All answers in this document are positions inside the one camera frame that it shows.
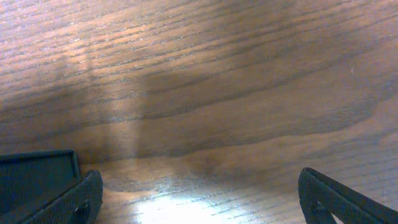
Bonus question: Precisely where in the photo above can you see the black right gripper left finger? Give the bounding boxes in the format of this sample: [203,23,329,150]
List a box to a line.
[0,169,104,224]

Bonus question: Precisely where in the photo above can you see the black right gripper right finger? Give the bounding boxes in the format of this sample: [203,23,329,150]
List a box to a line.
[298,167,397,224]

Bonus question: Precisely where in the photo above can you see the black gift box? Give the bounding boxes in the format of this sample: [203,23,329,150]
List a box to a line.
[1,150,80,215]

